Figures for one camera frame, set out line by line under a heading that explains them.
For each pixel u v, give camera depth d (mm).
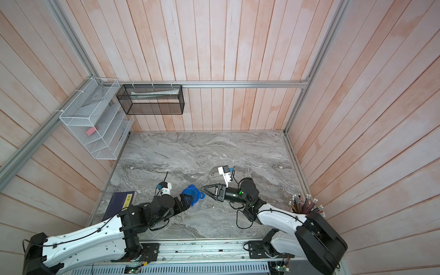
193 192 778
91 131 820
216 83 977
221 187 651
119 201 880
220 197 653
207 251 748
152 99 1075
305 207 762
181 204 671
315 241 420
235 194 661
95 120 720
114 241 507
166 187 693
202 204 873
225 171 689
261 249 731
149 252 731
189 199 732
